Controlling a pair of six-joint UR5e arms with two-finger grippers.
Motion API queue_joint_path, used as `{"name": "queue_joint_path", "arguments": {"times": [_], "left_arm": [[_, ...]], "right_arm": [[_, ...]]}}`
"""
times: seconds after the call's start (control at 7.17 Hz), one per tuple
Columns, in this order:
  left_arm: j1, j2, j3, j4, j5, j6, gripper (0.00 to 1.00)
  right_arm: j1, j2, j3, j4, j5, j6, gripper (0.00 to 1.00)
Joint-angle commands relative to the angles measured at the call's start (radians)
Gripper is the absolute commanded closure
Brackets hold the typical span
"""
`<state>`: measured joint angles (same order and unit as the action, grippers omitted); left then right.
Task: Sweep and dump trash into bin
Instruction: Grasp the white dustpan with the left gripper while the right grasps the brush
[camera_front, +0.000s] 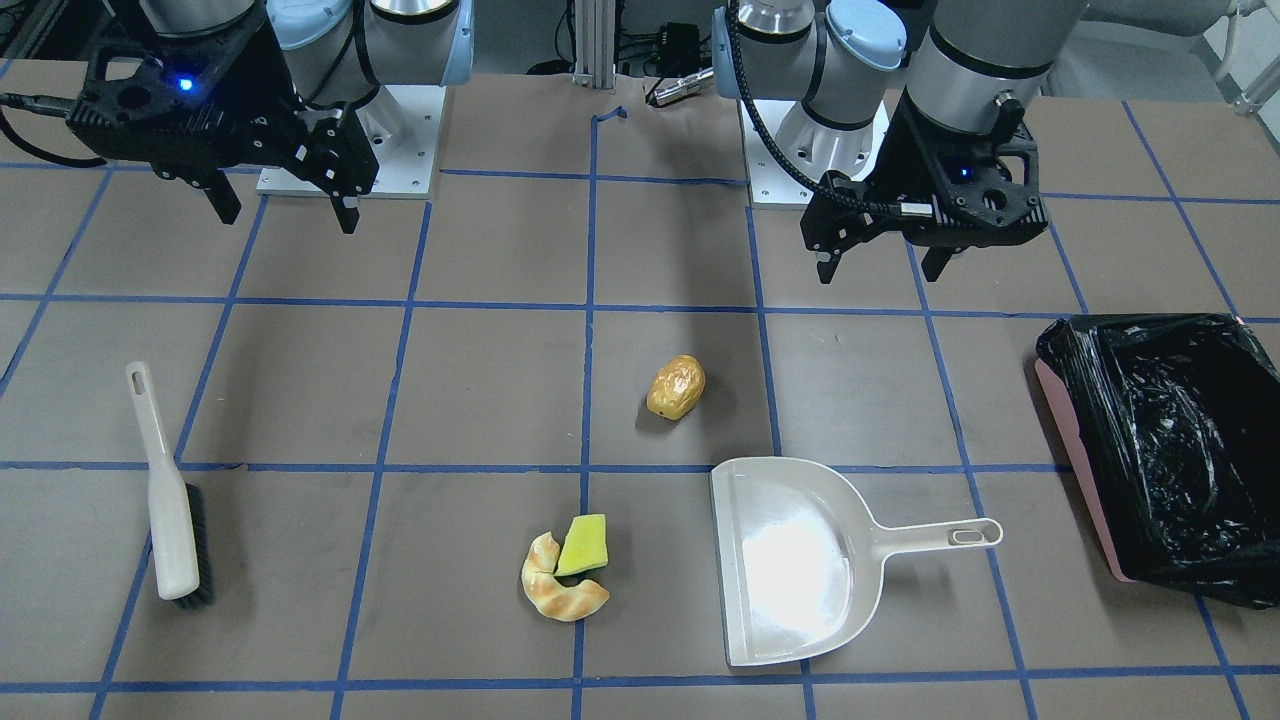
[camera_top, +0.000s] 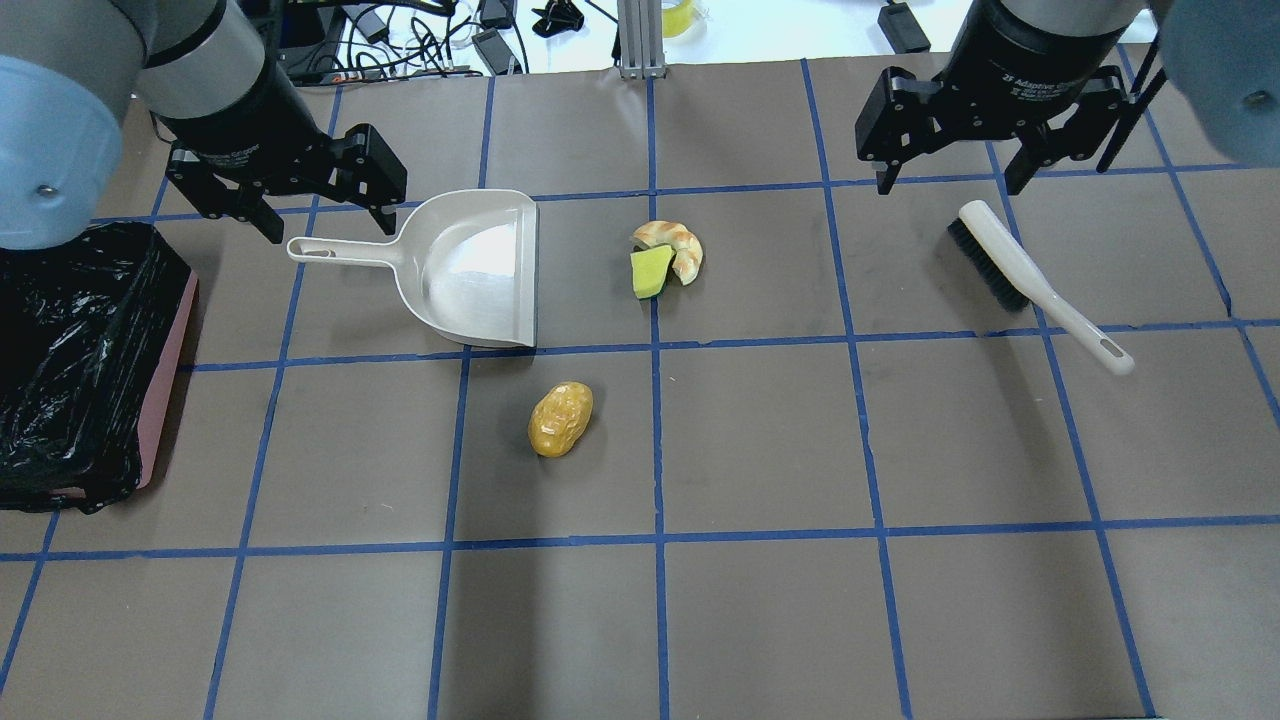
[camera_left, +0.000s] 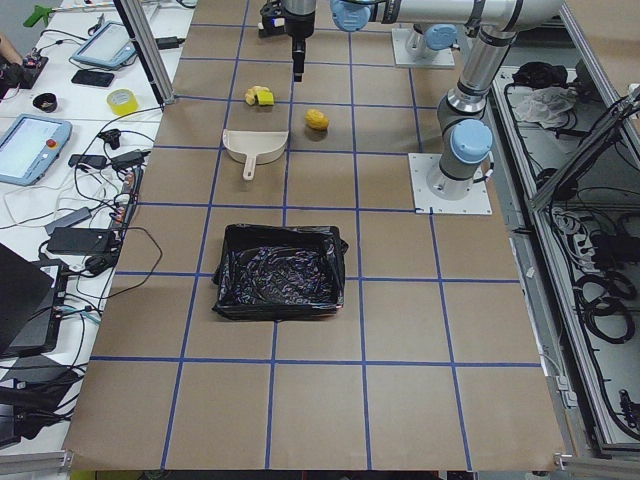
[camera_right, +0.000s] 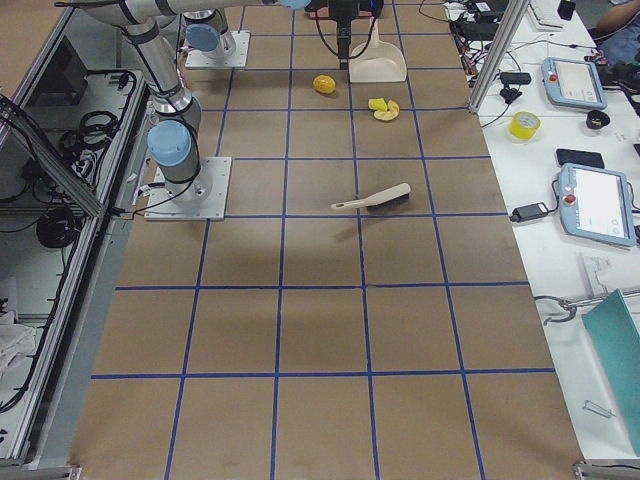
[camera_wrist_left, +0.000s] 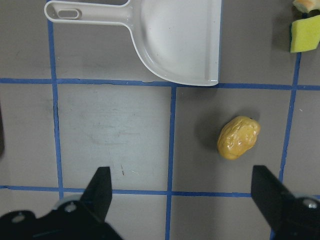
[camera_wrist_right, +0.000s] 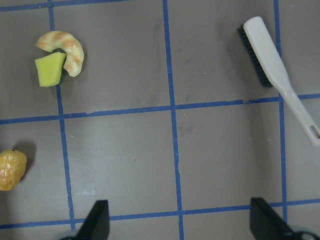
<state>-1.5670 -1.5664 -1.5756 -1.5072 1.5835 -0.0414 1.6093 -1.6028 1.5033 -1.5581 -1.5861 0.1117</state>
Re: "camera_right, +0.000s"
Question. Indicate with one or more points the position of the black smartphone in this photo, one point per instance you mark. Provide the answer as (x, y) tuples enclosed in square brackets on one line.
[(579, 157)]

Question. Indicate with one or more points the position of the white crumpled cloth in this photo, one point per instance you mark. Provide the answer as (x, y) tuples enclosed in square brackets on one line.
[(18, 341)]

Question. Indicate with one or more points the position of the near teach pendant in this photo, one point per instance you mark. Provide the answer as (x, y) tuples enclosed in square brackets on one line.
[(595, 204)]

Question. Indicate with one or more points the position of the black power adapter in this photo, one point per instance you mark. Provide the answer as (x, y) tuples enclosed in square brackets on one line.
[(529, 212)]

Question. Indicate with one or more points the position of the yellow tape roll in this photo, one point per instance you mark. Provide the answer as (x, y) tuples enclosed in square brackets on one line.
[(524, 125)]

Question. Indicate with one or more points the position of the aluminium frame post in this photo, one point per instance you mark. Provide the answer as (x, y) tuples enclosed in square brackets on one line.
[(511, 20)]

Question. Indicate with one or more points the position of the metal side rack frame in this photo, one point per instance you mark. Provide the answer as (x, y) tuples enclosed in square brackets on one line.
[(64, 171)]

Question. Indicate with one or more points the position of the orange peel piece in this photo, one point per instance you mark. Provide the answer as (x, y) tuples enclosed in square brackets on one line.
[(392, 112)]

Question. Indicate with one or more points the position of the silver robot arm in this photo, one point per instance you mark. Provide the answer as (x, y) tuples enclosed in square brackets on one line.
[(173, 142), (215, 19)]

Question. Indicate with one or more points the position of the teach pendant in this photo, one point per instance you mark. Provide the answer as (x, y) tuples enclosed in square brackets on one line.
[(595, 204), (573, 83)]

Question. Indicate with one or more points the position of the person in blue shirt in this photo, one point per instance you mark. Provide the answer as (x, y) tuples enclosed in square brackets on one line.
[(620, 25)]

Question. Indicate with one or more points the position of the far teach pendant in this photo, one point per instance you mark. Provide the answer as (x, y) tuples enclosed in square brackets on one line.
[(573, 83)]

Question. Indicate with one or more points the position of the beige hand brush black bristles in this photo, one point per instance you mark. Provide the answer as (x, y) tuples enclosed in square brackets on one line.
[(383, 198)]

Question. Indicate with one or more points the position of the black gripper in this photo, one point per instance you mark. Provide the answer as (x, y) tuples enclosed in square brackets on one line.
[(342, 11)]

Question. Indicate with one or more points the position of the white flat bracket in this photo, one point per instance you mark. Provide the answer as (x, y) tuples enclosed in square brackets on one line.
[(599, 274)]

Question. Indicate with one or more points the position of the yellow paper ball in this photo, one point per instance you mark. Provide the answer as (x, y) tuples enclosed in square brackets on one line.
[(324, 84)]

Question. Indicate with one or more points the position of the black charger on table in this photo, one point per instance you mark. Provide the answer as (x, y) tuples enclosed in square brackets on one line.
[(515, 78)]

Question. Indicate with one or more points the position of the teal board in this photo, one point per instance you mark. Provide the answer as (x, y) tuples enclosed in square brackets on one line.
[(615, 338)]

